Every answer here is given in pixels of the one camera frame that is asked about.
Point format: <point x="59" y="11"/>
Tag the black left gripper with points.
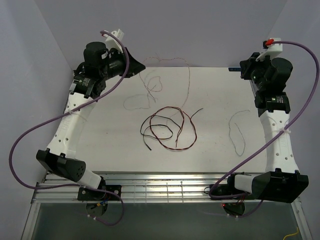
<point x="134" y="66"/>

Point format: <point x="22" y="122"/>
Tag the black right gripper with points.
<point x="247" y="65"/>

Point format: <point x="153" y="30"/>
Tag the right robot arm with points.
<point x="282" y="180"/>

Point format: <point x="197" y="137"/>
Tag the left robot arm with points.
<point x="102" y="61"/>

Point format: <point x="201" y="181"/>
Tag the blue corner label right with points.
<point x="234" y="69"/>

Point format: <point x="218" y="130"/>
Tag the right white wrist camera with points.
<point x="271" y="49"/>

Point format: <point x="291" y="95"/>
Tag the aluminium frame rail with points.
<point x="161" y="206"/>

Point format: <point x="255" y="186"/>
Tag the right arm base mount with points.
<point x="236" y="206"/>

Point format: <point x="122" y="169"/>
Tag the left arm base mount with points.
<point x="96" y="202"/>

